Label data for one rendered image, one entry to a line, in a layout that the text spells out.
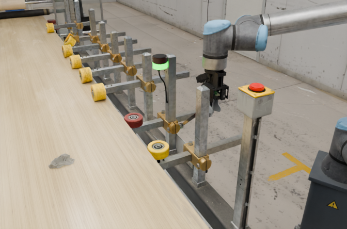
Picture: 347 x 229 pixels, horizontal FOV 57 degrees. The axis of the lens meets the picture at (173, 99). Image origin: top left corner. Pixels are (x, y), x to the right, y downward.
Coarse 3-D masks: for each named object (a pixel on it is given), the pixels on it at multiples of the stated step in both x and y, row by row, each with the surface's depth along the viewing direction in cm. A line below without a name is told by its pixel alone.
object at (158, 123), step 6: (180, 114) 148; (186, 114) 148; (192, 114) 150; (150, 120) 143; (156, 120) 143; (162, 120) 143; (180, 120) 148; (144, 126) 140; (150, 126) 141; (156, 126) 143; (138, 132) 139
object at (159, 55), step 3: (156, 54) 128; (159, 54) 128; (162, 54) 128; (156, 57) 125; (159, 57) 125; (162, 57) 125; (165, 69) 131; (159, 72) 129; (165, 72) 131; (159, 75) 130; (165, 87) 133; (165, 90) 134
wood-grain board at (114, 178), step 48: (0, 48) 230; (48, 48) 230; (0, 96) 157; (48, 96) 157; (0, 144) 119; (48, 144) 119; (96, 144) 119; (0, 192) 96; (48, 192) 96; (96, 192) 96; (144, 192) 96
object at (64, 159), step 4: (60, 156) 110; (64, 156) 110; (68, 156) 108; (52, 160) 108; (56, 160) 107; (60, 160) 108; (64, 160) 108; (68, 160) 108; (72, 160) 109; (52, 164) 106; (56, 164) 107; (60, 164) 106; (64, 164) 107; (68, 164) 108; (52, 168) 106
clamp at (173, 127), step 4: (160, 112) 148; (160, 116) 145; (164, 116) 145; (164, 120) 142; (176, 120) 141; (164, 124) 143; (168, 124) 139; (172, 124) 138; (176, 124) 138; (164, 128) 144; (168, 128) 139; (172, 128) 138; (176, 128) 139; (168, 132) 141; (172, 132) 139; (176, 132) 140
